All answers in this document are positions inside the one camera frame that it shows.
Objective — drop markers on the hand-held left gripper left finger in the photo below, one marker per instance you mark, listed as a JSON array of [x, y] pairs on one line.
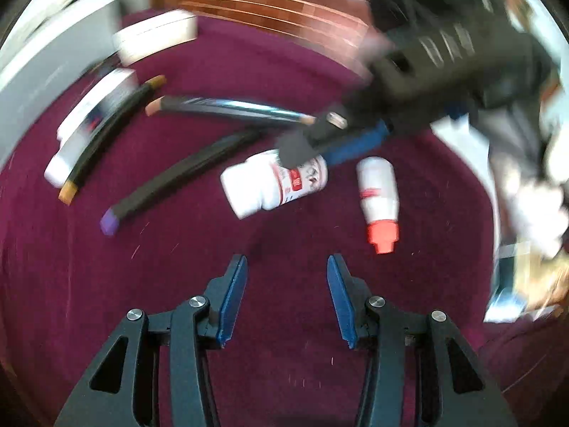
[[233, 302]]

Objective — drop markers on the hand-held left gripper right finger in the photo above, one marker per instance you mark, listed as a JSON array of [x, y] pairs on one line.
[[342, 302]]

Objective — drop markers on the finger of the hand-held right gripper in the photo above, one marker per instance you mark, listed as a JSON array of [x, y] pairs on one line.
[[355, 144]]

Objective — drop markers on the white glue bottle orange cap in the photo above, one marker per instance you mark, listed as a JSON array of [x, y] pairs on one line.
[[378, 191]]

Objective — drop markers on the white pill bottle red label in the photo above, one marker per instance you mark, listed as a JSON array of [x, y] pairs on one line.
[[262, 182]]

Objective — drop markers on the black marker beige cap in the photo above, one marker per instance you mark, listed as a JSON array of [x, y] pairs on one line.
[[222, 109]]

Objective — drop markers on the black marker purple cap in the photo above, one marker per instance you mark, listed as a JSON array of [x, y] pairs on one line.
[[178, 173]]

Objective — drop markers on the black marker yellow caps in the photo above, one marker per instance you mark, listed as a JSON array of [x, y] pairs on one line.
[[106, 133]]

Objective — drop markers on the white tube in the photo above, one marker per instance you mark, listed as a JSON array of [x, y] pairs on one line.
[[89, 115]]

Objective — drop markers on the brown wooden cabinet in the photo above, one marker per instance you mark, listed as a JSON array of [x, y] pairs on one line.
[[266, 4]]

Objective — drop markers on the small white cardboard box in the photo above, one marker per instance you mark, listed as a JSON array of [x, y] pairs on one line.
[[155, 35]]

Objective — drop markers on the large white cardboard box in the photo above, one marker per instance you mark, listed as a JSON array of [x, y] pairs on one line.
[[44, 66]]

